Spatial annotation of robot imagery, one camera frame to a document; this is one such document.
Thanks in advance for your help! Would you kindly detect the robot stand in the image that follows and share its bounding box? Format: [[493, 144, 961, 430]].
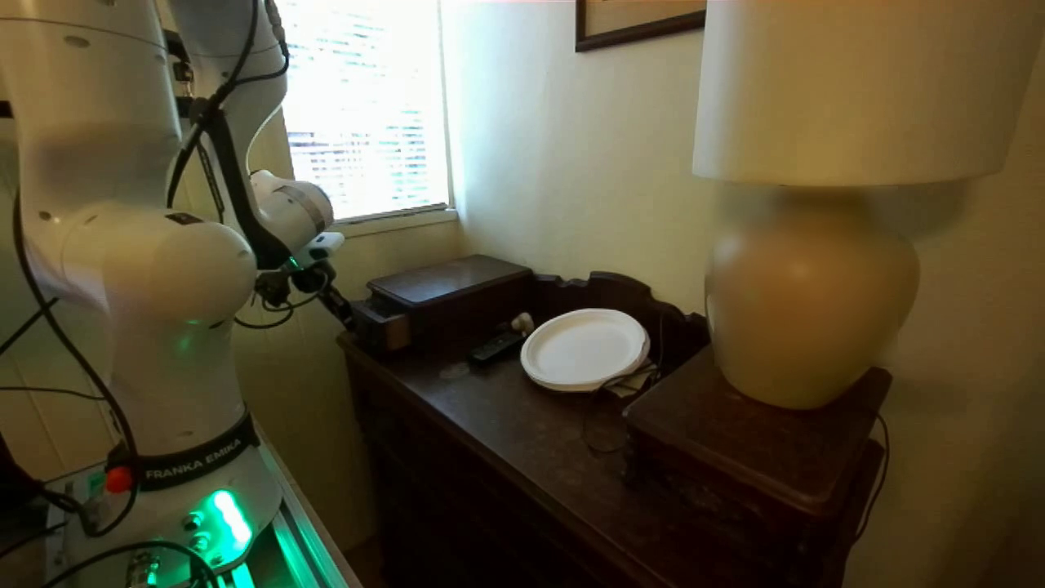
[[39, 425, 365, 588]]

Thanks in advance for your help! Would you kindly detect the black remote control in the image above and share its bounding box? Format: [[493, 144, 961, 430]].
[[468, 329, 528, 367]]

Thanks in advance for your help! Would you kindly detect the dark wooden dresser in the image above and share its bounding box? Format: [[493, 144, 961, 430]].
[[336, 253, 892, 588]]

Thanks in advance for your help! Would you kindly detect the window with blinds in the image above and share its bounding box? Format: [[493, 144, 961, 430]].
[[273, 0, 455, 224]]

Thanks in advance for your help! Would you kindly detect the dark framed picture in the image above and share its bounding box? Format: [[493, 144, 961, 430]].
[[575, 0, 708, 53]]

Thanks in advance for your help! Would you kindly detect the white paper plate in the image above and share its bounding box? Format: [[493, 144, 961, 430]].
[[520, 308, 652, 394]]

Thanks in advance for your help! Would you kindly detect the beige table lamp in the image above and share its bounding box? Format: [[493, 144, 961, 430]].
[[691, 0, 1045, 411]]

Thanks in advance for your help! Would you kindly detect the small wooden drawer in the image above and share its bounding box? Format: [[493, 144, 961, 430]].
[[350, 296, 412, 354]]

